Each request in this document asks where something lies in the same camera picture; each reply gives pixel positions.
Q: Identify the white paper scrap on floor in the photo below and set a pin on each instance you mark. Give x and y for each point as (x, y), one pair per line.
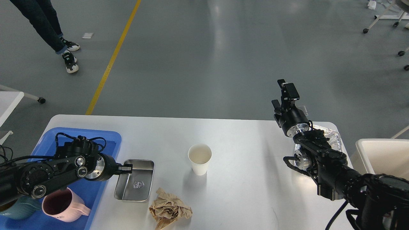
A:
(87, 35)

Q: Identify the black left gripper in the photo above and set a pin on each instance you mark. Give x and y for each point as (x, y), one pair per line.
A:
(106, 167)

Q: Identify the white rolling chair base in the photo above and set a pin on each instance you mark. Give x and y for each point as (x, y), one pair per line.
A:
(403, 5)

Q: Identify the person in dark clothes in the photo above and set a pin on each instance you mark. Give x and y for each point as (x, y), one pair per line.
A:
(43, 17)

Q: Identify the aluminium foil tray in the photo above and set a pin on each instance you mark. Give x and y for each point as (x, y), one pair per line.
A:
(334, 137)

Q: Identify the clear floor plate right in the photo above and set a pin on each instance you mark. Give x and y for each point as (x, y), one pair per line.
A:
(304, 109)

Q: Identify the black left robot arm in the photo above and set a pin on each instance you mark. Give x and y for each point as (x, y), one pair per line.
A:
(76, 158)

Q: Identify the stainless steel rectangular tray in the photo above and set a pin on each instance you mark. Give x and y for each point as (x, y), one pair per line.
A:
(136, 186)

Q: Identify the pink ribbed mug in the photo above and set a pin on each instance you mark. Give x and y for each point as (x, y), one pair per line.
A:
(65, 205)

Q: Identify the crumpled brown paper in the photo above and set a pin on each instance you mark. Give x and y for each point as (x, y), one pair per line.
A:
(168, 208)

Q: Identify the beige plastic bin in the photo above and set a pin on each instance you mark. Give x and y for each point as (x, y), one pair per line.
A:
(382, 156)

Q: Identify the blue plastic tray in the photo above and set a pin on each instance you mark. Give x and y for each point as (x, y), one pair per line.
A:
(89, 191)

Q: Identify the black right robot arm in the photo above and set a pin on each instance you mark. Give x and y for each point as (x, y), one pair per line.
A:
(380, 201)

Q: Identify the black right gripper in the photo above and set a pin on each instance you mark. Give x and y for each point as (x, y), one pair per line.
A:
(288, 117)

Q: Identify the white paper cup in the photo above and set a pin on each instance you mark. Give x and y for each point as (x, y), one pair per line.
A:
(199, 156)

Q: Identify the teal ceramic mug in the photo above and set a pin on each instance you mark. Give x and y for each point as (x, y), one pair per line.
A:
(21, 208)

